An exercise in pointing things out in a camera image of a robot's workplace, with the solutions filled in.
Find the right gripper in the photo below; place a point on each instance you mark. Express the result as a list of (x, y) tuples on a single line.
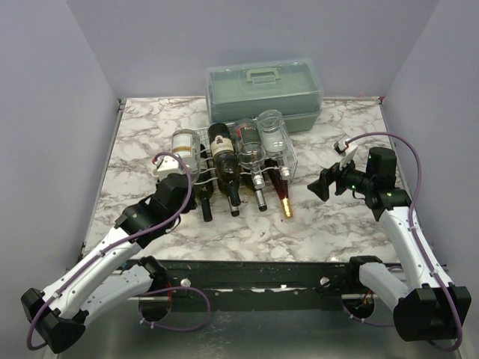
[(333, 179)]

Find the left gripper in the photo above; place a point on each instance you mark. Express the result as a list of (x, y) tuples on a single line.
[(191, 202)]

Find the clear bottle cream label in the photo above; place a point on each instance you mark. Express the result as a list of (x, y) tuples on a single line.
[(186, 144)]

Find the clear bottle silver cap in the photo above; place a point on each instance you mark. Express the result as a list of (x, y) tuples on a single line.
[(276, 140)]

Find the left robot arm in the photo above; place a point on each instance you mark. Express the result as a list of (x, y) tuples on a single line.
[(60, 313)]

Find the dark wine bottle lower left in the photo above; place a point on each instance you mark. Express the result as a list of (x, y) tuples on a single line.
[(204, 186)]

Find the dark wine bottle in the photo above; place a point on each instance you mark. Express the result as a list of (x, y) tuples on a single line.
[(204, 186), (225, 160)]

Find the red wine bottle gold cap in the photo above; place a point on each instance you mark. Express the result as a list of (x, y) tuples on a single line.
[(281, 187)]

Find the dark wine bottle upper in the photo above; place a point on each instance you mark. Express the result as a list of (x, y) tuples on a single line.
[(225, 160)]

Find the dark bottle lower middle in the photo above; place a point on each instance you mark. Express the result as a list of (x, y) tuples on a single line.
[(234, 210)]

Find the dark bottle silver neck lower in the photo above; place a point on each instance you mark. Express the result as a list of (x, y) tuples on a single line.
[(258, 193)]

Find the clear bottle dark label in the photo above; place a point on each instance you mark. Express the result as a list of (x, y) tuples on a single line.
[(251, 153)]

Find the green plastic toolbox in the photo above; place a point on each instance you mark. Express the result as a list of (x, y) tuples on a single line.
[(247, 90)]

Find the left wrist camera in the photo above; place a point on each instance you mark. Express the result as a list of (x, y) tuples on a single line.
[(168, 165)]

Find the white wire wine rack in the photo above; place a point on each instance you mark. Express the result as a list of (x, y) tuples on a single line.
[(270, 164)]

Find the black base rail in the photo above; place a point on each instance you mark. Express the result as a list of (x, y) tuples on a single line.
[(263, 286)]

